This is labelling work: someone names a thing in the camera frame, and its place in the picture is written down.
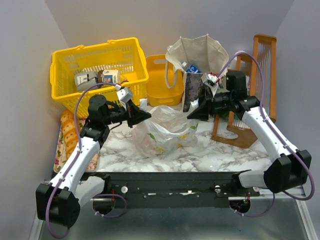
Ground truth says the white plastic grocery bag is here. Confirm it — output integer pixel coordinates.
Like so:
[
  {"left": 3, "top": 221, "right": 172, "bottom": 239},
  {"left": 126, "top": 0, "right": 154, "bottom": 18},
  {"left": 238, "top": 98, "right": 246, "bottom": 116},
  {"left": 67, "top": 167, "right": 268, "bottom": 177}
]
[{"left": 132, "top": 99, "right": 199, "bottom": 158}]

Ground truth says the beige canvas tote bag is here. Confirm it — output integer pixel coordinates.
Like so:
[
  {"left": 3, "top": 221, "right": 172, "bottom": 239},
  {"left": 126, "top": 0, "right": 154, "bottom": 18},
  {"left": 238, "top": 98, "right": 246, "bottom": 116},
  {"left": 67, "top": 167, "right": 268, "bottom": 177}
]
[{"left": 164, "top": 34, "right": 230, "bottom": 113}]

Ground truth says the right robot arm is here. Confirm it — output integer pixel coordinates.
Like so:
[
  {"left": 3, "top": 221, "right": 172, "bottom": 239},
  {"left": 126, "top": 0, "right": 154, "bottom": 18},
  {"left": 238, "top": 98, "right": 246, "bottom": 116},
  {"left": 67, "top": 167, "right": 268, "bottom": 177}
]
[{"left": 187, "top": 71, "right": 312, "bottom": 193}]

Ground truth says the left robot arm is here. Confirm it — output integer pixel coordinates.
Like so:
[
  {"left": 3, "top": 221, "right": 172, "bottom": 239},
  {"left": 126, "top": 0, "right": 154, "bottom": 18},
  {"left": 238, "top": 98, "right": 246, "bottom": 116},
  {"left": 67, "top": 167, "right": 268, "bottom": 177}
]
[{"left": 35, "top": 94, "right": 152, "bottom": 228}]

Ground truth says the green snack bag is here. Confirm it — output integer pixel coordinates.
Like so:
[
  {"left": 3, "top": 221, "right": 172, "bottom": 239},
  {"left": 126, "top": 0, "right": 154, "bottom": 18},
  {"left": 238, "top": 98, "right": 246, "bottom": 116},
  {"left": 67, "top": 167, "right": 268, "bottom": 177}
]
[{"left": 220, "top": 111, "right": 230, "bottom": 119}]

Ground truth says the yellow plastic tray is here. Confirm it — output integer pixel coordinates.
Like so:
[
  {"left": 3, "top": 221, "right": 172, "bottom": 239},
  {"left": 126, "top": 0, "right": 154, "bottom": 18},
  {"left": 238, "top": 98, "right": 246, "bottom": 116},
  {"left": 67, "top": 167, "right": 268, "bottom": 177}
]
[{"left": 146, "top": 54, "right": 184, "bottom": 107}]

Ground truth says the milk carton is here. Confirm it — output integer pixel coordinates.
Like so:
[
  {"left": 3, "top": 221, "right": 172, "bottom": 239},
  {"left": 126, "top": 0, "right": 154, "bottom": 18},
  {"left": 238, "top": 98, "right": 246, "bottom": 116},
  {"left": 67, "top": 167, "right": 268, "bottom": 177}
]
[{"left": 97, "top": 69, "right": 121, "bottom": 84}]

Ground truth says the grey box package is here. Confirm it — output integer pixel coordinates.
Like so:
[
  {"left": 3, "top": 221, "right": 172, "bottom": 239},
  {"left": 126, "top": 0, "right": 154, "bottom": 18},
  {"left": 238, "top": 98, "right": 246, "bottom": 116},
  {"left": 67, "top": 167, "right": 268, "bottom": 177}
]
[{"left": 74, "top": 71, "right": 98, "bottom": 92}]

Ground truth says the baguette bread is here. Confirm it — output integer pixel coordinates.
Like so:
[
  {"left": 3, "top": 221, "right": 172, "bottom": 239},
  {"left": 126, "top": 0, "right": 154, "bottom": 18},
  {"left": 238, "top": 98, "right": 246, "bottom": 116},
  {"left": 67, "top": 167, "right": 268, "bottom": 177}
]
[{"left": 60, "top": 109, "right": 79, "bottom": 160}]

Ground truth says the wooden rack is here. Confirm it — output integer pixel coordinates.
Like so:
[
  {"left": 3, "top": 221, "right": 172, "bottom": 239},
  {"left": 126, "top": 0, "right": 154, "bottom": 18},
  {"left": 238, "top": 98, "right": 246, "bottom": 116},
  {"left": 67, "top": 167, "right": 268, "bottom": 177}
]
[{"left": 211, "top": 33, "right": 278, "bottom": 149}]

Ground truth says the yellow shopping basket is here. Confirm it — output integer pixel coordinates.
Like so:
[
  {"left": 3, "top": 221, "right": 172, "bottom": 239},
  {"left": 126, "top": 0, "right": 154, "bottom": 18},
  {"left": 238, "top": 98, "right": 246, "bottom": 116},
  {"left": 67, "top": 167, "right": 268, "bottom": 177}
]
[{"left": 50, "top": 37, "right": 149, "bottom": 118}]

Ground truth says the floral placemat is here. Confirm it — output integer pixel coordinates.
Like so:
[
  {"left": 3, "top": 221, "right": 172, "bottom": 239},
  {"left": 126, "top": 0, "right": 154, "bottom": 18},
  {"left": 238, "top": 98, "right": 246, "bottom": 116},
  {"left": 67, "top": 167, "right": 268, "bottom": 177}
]
[{"left": 53, "top": 127, "right": 100, "bottom": 173}]

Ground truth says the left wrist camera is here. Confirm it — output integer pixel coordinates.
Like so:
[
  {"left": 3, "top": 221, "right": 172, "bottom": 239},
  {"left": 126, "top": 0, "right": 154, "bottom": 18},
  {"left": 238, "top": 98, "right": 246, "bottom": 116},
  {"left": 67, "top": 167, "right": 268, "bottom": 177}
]
[{"left": 115, "top": 84, "right": 133, "bottom": 105}]

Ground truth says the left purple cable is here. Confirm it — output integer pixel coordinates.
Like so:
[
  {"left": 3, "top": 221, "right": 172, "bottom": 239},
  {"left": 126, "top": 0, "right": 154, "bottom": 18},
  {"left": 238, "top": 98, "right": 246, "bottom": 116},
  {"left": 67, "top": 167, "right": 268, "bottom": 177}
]
[{"left": 46, "top": 82, "right": 123, "bottom": 239}]

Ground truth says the purple cable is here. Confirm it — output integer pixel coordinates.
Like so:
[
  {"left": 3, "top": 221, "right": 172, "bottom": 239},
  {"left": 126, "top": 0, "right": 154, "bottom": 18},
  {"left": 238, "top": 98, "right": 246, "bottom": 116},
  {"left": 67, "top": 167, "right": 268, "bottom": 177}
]
[
  {"left": 217, "top": 51, "right": 316, "bottom": 202},
  {"left": 46, "top": 82, "right": 123, "bottom": 239}
]

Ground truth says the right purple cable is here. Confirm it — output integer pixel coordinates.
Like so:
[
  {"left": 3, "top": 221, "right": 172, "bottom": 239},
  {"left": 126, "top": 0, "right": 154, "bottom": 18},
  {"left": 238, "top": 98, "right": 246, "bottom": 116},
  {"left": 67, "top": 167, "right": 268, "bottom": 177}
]
[{"left": 217, "top": 51, "right": 316, "bottom": 202}]

